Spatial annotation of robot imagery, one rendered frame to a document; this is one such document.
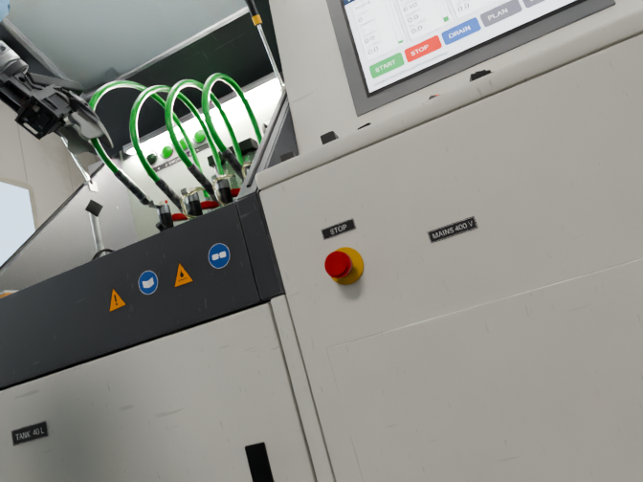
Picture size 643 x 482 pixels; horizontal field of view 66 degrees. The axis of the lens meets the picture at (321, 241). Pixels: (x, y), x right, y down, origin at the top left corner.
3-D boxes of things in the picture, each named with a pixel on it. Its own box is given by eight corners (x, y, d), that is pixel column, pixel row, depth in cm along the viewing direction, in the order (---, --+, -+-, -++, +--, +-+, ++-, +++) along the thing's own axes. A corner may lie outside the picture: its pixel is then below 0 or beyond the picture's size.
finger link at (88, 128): (101, 159, 95) (57, 127, 92) (114, 145, 100) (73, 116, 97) (109, 147, 94) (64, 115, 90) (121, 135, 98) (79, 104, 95)
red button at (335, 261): (323, 289, 64) (313, 251, 65) (334, 289, 68) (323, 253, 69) (360, 277, 63) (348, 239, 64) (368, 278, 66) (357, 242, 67)
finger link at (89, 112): (88, 134, 97) (48, 104, 94) (93, 131, 98) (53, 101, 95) (99, 118, 95) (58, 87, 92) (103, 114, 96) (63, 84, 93)
